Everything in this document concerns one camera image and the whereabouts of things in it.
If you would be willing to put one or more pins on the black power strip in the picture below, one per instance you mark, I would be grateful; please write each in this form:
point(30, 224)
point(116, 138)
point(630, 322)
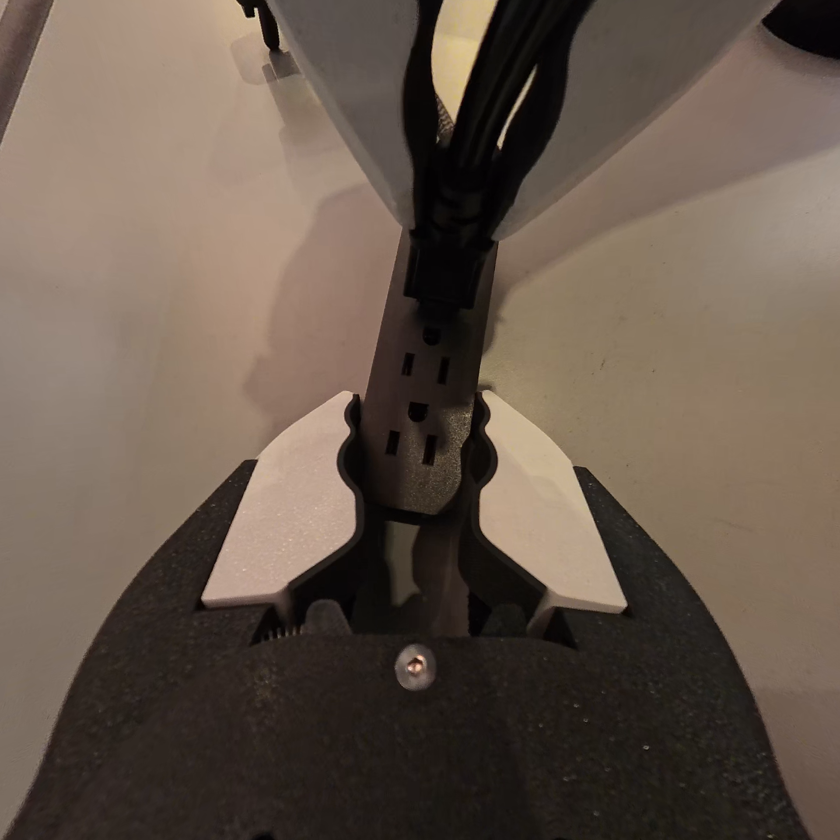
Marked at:
point(459, 387)

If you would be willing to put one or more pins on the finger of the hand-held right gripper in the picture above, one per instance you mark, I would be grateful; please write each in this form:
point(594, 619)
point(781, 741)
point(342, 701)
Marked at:
point(623, 85)
point(348, 79)

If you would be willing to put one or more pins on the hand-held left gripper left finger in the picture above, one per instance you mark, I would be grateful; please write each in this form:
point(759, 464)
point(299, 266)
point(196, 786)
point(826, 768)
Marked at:
point(289, 512)

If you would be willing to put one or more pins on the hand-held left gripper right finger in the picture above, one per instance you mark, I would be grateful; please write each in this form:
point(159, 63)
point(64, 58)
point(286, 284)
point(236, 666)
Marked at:
point(544, 512)

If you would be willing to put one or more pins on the black rounded object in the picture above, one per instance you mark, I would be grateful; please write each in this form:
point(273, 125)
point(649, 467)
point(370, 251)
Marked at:
point(807, 23)

